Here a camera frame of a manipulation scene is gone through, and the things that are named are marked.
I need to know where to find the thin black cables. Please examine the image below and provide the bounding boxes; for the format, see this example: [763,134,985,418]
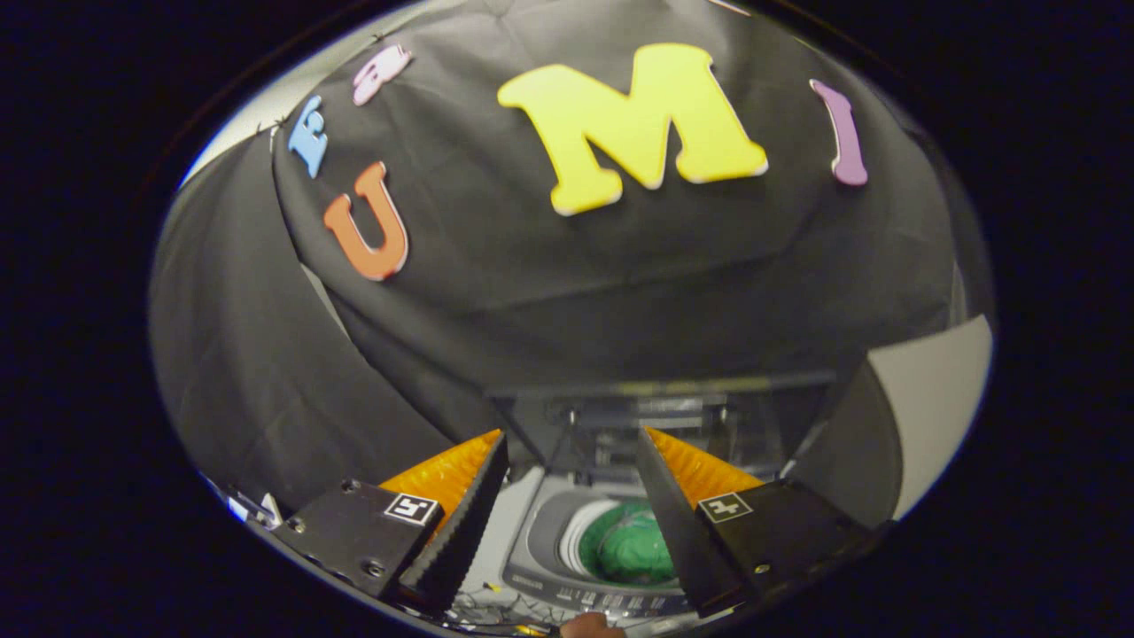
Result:
[447,585,568,634]

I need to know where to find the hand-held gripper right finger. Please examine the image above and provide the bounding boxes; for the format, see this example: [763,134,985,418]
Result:
[636,426,874,619]

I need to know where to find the dark grey washing machine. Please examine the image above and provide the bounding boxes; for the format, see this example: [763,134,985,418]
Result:
[452,372,838,630]

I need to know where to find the black backdrop cloth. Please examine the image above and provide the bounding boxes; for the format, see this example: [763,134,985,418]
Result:
[149,0,993,515]

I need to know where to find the white blue object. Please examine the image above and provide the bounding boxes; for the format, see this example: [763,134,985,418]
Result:
[221,487,284,533]

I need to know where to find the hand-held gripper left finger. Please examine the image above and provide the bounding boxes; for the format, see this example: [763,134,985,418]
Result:
[266,430,510,617]

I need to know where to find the grey cabinet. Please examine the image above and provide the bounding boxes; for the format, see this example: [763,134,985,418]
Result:
[788,315,995,531]

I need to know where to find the green polo shirt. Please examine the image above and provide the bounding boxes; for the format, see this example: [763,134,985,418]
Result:
[578,501,679,586]

